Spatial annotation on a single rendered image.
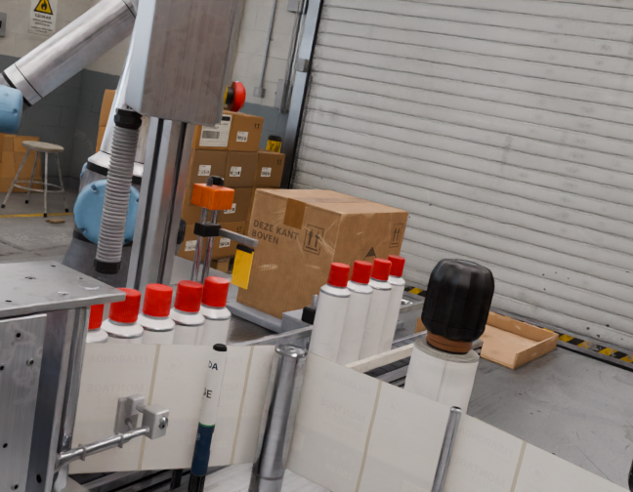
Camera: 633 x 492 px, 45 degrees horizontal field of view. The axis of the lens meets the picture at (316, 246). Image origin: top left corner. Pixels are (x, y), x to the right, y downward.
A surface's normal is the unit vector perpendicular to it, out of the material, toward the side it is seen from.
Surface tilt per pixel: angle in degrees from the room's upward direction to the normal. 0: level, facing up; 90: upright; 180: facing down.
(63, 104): 90
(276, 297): 90
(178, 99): 90
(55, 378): 90
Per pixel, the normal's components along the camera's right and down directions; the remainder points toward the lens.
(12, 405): 0.80, 0.26
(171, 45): 0.33, 0.24
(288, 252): -0.57, 0.05
